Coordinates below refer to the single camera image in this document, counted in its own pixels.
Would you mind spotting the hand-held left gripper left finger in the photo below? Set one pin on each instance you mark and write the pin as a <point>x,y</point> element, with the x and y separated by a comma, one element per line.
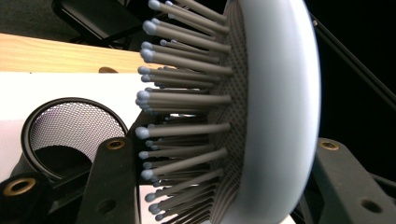
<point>109,183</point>

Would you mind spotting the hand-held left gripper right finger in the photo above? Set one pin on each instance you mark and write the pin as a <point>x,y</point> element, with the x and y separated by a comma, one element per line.
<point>348,186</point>

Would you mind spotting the black mesh cup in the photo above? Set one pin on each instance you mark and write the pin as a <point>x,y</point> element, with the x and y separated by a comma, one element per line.
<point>77,124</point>

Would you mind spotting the light blue hairbrush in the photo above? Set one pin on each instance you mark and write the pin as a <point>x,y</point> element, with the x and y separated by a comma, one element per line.
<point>280,93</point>

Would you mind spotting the wooden table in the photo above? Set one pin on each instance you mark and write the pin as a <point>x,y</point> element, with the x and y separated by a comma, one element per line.
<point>46,53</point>

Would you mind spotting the black folding chair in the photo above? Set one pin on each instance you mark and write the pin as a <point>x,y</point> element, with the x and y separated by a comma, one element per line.
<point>99,15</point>

